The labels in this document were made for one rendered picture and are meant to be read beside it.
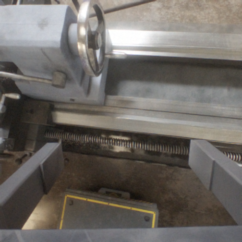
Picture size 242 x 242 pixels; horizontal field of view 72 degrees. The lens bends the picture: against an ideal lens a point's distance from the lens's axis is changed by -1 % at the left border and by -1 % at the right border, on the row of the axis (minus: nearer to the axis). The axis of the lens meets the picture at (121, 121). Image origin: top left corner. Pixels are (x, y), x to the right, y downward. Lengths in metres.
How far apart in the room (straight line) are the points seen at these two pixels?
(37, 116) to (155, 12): 1.62
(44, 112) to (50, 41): 0.37
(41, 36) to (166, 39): 0.54
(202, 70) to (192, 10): 1.23
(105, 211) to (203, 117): 0.92
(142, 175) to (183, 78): 0.95
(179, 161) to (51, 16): 1.01
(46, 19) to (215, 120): 0.70
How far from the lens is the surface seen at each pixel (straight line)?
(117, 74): 0.93
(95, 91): 0.68
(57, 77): 0.60
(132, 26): 0.92
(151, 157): 1.16
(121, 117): 0.72
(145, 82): 0.90
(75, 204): 1.39
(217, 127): 0.77
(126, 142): 0.83
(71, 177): 1.72
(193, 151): 0.17
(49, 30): 0.57
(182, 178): 1.62
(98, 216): 1.36
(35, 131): 0.92
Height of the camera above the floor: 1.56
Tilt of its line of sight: 79 degrees down
